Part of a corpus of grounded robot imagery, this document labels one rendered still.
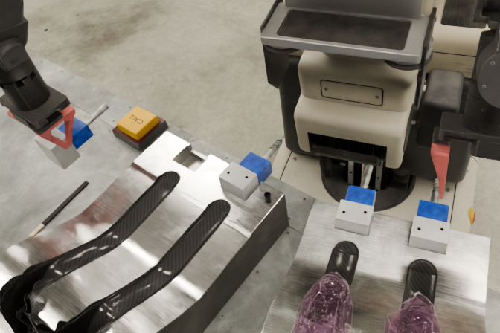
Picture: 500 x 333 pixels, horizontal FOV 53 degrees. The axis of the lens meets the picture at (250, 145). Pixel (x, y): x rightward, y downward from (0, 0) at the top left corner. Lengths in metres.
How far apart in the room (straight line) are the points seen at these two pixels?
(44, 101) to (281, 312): 0.46
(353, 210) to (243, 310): 0.22
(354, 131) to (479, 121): 0.45
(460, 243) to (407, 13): 0.35
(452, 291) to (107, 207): 0.53
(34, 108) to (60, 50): 2.11
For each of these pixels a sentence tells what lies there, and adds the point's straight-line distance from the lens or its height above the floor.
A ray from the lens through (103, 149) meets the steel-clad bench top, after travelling 1.06.
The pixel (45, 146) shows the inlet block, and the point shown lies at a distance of 0.88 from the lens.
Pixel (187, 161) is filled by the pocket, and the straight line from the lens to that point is 0.89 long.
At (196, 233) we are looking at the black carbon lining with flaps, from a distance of 0.78.
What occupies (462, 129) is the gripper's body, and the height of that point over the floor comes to 1.09.
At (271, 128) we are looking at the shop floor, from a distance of 2.11.
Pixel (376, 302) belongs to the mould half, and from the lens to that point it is 0.71.
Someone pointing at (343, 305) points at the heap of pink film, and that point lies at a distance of 0.68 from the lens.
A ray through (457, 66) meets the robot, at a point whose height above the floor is 0.73.
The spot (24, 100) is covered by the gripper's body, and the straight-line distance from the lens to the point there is 0.81.
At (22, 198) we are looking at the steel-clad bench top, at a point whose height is 0.80.
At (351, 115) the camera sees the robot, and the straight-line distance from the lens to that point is 1.01.
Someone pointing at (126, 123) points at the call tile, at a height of 0.84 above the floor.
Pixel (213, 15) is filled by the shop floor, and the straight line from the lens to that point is 2.82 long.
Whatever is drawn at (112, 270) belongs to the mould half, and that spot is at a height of 0.90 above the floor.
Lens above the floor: 1.52
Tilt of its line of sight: 48 degrees down
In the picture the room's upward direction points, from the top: 11 degrees counter-clockwise
